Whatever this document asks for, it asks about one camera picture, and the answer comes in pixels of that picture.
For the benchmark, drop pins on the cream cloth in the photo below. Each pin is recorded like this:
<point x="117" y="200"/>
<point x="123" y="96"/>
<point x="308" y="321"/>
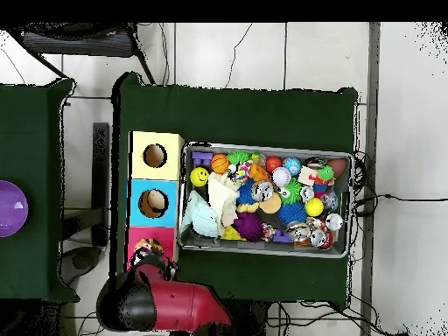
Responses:
<point x="220" y="196"/>

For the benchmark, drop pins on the light blue cloth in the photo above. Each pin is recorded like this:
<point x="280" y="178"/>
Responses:
<point x="201" y="215"/>

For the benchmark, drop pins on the brown teddy bear plush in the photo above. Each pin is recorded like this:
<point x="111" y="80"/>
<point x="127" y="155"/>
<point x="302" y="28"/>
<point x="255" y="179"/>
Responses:
<point x="149" y="246"/>

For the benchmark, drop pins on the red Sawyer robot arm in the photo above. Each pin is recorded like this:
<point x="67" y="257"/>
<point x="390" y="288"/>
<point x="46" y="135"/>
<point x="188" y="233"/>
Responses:
<point x="182" y="304"/>

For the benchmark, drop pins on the shallow clear mesh bin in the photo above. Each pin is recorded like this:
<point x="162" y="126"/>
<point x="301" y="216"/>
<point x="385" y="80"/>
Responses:
<point x="196" y="243"/>

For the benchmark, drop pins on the wooden box with three holes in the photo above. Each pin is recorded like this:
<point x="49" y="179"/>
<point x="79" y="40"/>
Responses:
<point x="154" y="175"/>

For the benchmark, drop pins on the small orange basketball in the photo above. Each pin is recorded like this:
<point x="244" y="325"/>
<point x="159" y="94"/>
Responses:
<point x="219" y="163"/>

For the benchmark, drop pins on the yellow smiley ball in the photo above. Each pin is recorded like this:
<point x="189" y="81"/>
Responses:
<point x="199" y="176"/>

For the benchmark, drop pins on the crushed silver can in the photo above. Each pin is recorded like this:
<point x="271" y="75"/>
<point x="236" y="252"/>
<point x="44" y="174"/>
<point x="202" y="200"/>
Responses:
<point x="262" y="190"/>

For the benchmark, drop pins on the purple spiky toy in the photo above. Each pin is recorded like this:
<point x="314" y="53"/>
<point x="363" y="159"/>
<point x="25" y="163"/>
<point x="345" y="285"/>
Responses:
<point x="248" y="226"/>

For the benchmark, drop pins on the white baseball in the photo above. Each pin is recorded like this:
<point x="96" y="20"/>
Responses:
<point x="281" y="176"/>

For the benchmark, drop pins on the blue globe ball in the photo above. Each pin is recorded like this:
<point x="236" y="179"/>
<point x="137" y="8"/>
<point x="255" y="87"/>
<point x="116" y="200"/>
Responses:
<point x="291" y="166"/>

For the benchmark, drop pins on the dark green table cloth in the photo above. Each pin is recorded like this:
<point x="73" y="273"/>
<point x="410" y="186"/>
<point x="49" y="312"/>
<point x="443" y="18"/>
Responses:
<point x="31" y="140"/>
<point x="227" y="115"/>

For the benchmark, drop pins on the blue spiky ball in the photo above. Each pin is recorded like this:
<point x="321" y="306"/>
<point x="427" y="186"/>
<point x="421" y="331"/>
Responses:
<point x="292" y="212"/>

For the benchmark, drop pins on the grey stand foot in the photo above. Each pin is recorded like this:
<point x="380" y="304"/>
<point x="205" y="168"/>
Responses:
<point x="82" y="262"/>

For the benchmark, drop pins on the black chair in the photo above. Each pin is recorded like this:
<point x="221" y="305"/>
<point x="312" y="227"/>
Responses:
<point x="77" y="43"/>

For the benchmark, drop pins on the purple bowl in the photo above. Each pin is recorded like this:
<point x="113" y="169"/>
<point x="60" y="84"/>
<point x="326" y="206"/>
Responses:
<point x="10" y="210"/>

